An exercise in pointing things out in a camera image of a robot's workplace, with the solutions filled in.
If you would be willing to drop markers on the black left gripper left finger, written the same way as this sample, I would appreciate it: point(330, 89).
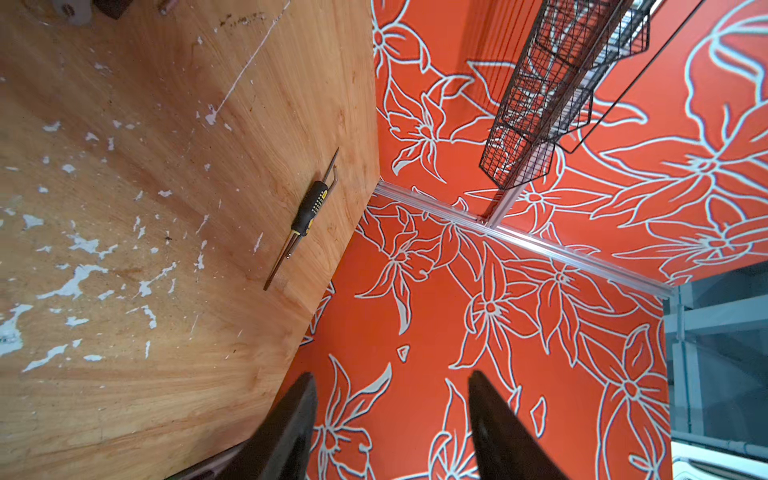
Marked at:
point(280, 447)

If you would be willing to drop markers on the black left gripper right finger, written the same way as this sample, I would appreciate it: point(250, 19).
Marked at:
point(504, 449)

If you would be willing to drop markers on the black wire basket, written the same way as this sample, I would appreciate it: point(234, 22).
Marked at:
point(550, 94)

